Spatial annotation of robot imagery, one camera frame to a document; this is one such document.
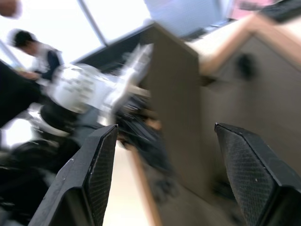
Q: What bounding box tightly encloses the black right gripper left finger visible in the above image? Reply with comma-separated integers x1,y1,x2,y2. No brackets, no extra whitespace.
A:
27,124,119,226

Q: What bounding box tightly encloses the computer monitor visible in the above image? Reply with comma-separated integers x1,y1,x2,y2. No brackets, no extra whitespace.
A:
143,0,228,40

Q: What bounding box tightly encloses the person in white shirt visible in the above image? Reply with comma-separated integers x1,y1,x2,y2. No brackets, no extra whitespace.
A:
7,29,64,84

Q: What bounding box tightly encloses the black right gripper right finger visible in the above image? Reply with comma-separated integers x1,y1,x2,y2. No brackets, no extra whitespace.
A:
214,122,301,226

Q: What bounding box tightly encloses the black keyboard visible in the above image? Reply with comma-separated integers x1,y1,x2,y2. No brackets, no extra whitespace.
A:
260,0,301,22

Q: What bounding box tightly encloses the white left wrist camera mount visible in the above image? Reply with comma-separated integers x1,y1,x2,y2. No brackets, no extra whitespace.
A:
53,65,115,113

